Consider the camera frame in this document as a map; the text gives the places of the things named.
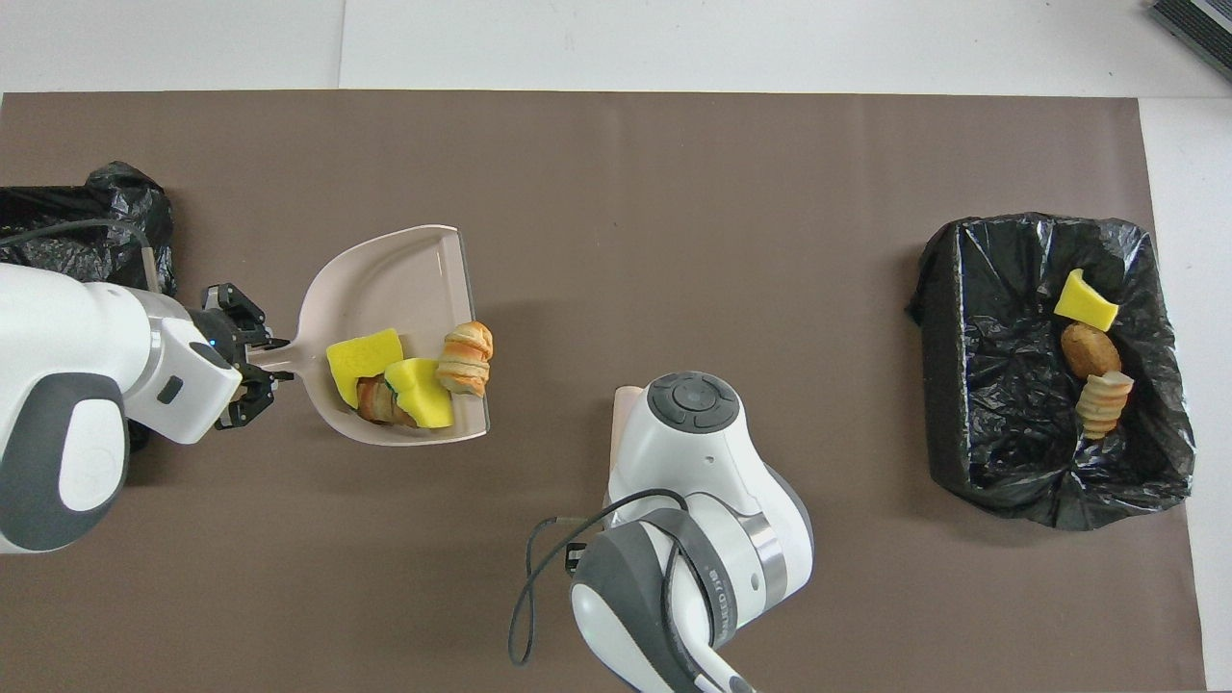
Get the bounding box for yellow sponge with green pad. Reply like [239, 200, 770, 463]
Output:
[384, 357, 456, 431]

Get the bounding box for beige rounded bread chunk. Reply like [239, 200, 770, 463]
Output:
[435, 321, 495, 398]

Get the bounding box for small yellow sponge wedge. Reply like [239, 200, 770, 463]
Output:
[1053, 269, 1121, 332]

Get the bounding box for beige plastic dustpan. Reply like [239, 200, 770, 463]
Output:
[245, 224, 493, 448]

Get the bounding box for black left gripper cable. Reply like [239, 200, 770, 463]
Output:
[0, 218, 161, 294]

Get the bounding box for orange bread crust piece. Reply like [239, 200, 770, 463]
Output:
[356, 375, 417, 428]

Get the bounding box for grey ribbed device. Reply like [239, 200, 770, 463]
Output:
[1149, 0, 1232, 83]

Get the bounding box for brown paper table mat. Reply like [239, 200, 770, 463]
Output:
[0, 91, 1209, 693]

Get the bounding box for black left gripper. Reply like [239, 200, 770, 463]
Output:
[197, 282, 295, 432]

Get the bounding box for oval brown bread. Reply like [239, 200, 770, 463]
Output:
[1061, 322, 1123, 380]

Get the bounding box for yellow sponge chunk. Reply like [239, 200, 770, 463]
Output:
[325, 328, 406, 409]

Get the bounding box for beige angular bread chunk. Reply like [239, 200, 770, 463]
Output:
[1075, 371, 1136, 442]

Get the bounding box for beige hand brush black bristles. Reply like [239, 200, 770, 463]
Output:
[604, 384, 648, 506]

